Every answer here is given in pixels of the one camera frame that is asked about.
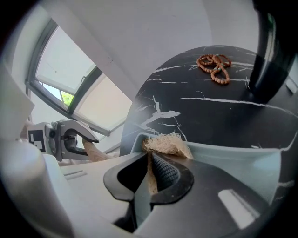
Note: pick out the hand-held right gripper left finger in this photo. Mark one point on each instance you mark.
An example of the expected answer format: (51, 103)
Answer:
(97, 186)

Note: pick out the person's left forearm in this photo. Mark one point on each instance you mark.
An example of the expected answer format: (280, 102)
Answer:
(25, 131)

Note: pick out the square pale green pan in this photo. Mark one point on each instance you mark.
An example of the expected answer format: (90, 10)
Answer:
(232, 158)

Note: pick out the black glossy cup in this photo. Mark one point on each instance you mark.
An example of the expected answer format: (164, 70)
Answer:
(267, 69)

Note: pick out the black marble round table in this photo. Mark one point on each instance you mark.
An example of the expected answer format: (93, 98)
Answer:
(209, 116)

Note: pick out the small white case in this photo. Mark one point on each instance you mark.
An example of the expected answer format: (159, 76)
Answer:
(292, 84)

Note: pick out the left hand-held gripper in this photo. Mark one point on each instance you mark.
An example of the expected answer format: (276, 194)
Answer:
(37, 138)

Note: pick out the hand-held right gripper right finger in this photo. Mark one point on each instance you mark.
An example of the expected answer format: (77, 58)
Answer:
(198, 213)

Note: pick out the black framed window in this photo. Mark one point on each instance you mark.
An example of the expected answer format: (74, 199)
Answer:
(69, 76)

